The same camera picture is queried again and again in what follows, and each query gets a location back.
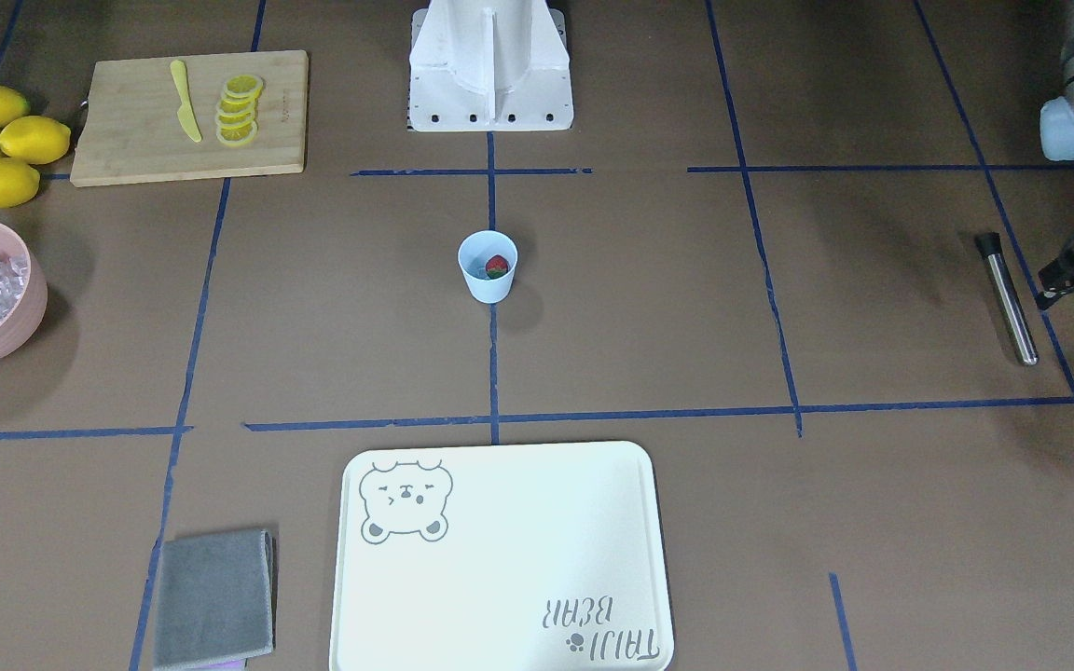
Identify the red strawberry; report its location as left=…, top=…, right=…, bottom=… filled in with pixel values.
left=485, top=254, right=512, bottom=281

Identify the clear ice cube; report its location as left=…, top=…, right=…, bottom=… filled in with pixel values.
left=464, top=265, right=490, bottom=281

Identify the metal muddler stick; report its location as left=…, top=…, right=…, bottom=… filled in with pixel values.
left=973, top=232, right=1040, bottom=366

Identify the light blue plastic cup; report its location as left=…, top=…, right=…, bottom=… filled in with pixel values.
left=458, top=230, right=518, bottom=305

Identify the cream bear tray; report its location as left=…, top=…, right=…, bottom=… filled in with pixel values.
left=328, top=441, right=674, bottom=670

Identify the lemon slices row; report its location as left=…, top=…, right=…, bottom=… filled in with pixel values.
left=213, top=74, right=265, bottom=148

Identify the grey folded cloth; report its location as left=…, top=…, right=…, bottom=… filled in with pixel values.
left=153, top=527, right=274, bottom=670

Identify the yellow plastic knife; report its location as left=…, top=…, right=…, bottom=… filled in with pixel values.
left=168, top=59, right=203, bottom=144

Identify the wooden cutting board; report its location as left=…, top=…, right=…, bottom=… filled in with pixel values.
left=69, top=50, right=310, bottom=187

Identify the yellow lemon front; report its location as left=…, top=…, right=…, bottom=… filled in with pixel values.
left=0, top=157, right=41, bottom=209

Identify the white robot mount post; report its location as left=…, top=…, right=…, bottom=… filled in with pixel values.
left=406, top=1, right=574, bottom=132

